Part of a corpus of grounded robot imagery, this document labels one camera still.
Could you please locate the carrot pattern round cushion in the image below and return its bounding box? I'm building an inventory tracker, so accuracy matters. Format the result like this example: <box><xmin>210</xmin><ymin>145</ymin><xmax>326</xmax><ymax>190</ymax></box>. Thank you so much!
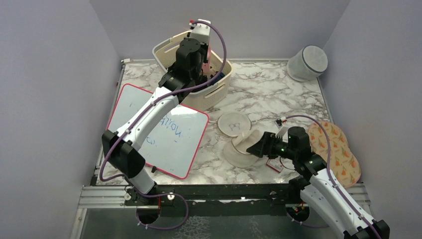
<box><xmin>308</xmin><ymin>120</ymin><xmax>361</xmax><ymax>188</ymax></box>

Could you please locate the small red white card box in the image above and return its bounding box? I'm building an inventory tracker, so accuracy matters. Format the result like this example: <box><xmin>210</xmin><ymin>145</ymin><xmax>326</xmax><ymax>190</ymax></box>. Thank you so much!
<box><xmin>266</xmin><ymin>159</ymin><xmax>284</xmax><ymax>173</ymax></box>

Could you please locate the blue garment in basket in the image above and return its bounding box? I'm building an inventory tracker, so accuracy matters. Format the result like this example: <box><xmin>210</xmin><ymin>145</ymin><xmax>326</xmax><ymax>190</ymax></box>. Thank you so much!
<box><xmin>212</xmin><ymin>73</ymin><xmax>225</xmax><ymax>84</ymax></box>

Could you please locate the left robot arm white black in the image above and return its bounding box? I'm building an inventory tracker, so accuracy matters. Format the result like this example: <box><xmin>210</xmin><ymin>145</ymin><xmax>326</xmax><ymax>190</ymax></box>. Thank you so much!
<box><xmin>102</xmin><ymin>37</ymin><xmax>209</xmax><ymax>205</ymax></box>

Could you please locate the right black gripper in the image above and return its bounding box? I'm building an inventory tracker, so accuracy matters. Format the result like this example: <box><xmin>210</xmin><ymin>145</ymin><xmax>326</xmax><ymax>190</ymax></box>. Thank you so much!
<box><xmin>247</xmin><ymin>131</ymin><xmax>298</xmax><ymax>160</ymax></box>

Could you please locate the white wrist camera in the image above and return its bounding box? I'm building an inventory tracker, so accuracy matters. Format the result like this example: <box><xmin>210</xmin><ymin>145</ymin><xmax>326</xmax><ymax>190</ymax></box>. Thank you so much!
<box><xmin>188</xmin><ymin>20</ymin><xmax>211</xmax><ymax>46</ymax></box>
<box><xmin>275</xmin><ymin>117</ymin><xmax>289</xmax><ymax>138</ymax></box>

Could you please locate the cream plastic laundry basket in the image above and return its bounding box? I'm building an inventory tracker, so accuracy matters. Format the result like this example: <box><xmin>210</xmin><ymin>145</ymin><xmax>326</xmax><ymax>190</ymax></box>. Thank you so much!
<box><xmin>152</xmin><ymin>30</ymin><xmax>233</xmax><ymax>111</ymax></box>

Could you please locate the black mounting rail base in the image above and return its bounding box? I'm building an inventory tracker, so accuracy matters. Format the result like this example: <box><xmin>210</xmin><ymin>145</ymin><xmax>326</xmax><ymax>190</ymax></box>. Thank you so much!
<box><xmin>124</xmin><ymin>183</ymin><xmax>310</xmax><ymax>221</ymax></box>

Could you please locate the red framed whiteboard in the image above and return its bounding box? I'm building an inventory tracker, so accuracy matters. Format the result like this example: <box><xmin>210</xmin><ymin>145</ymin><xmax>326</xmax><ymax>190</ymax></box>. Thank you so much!
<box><xmin>107</xmin><ymin>84</ymin><xmax>209</xmax><ymax>179</ymax></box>

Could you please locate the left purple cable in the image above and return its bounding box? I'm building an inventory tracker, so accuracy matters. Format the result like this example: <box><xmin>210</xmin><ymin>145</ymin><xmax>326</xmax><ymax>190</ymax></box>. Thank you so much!
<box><xmin>99</xmin><ymin>20</ymin><xmax>228</xmax><ymax>231</ymax></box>

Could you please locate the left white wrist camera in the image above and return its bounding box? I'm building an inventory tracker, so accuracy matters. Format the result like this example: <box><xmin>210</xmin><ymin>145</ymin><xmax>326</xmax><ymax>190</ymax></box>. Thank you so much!
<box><xmin>188</xmin><ymin>20</ymin><xmax>211</xmax><ymax>46</ymax></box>

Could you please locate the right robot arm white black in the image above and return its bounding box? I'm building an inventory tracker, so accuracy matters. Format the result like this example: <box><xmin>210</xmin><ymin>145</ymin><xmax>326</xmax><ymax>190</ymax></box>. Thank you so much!
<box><xmin>246</xmin><ymin>126</ymin><xmax>390</xmax><ymax>239</ymax></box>

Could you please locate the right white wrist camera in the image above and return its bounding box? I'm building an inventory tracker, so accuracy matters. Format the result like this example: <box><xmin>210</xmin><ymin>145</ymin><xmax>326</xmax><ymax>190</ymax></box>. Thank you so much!
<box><xmin>275</xmin><ymin>117</ymin><xmax>289</xmax><ymax>138</ymax></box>

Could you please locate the pink bra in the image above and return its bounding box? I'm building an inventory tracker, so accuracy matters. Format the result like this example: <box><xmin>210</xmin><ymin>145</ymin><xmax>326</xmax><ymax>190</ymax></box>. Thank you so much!
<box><xmin>202</xmin><ymin>47</ymin><xmax>211</xmax><ymax>77</ymax></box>

